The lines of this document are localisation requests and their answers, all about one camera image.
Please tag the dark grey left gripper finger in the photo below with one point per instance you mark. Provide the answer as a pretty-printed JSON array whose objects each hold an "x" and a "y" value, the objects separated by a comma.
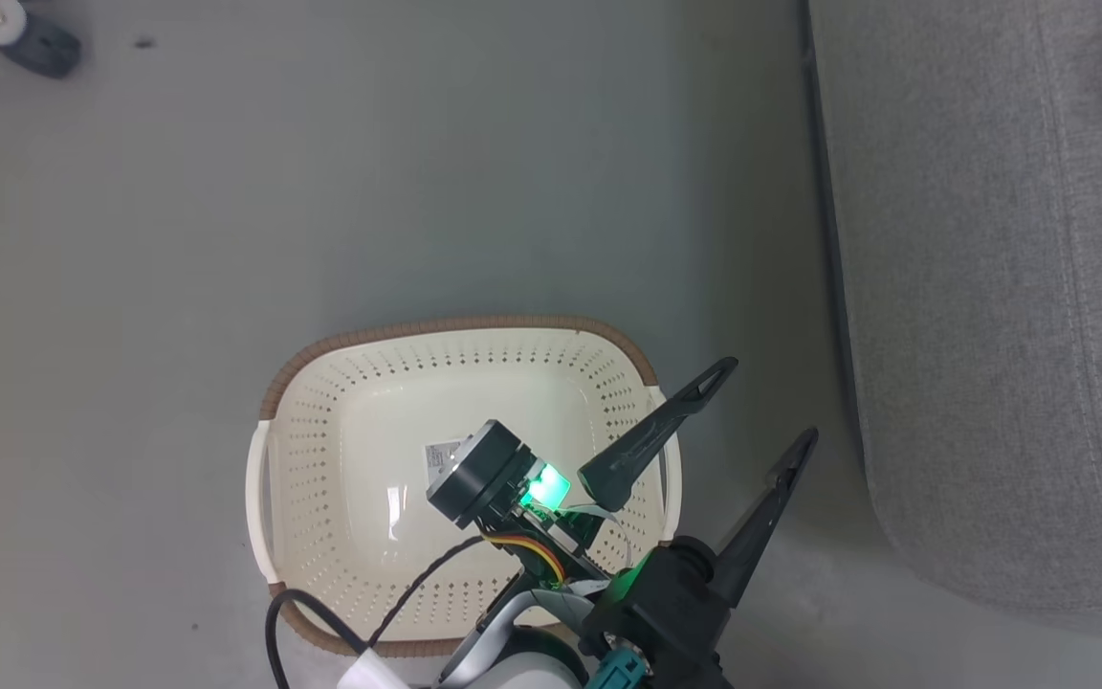
[{"x": 766, "y": 507}]

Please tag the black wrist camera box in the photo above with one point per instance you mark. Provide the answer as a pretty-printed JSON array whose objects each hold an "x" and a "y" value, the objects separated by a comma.
[{"x": 675, "y": 655}]

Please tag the grey fabric sofa seat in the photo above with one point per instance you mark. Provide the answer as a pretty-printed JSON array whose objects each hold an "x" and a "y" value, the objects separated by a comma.
[{"x": 1010, "y": 335}]

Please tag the white label sticker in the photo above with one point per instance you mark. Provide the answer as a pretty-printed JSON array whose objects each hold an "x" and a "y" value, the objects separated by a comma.
[{"x": 443, "y": 455}]

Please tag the beige perforated laundry basket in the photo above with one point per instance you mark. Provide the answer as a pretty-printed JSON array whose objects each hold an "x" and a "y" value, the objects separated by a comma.
[{"x": 369, "y": 421}]

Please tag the black caster wheel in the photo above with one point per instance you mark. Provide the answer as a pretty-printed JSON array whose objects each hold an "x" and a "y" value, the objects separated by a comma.
[{"x": 44, "y": 48}]

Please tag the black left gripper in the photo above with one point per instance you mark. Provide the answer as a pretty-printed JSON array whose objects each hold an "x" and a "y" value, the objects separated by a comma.
[{"x": 479, "y": 474}]

